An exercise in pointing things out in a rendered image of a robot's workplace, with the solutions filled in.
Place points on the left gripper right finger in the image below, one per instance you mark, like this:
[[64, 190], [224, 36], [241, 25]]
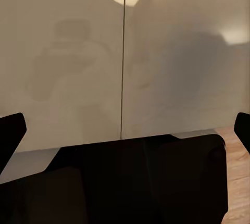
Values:
[[242, 129]]

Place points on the coffee table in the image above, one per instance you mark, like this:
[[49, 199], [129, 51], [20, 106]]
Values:
[[91, 71]]

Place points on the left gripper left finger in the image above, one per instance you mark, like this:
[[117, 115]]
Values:
[[12, 130]]

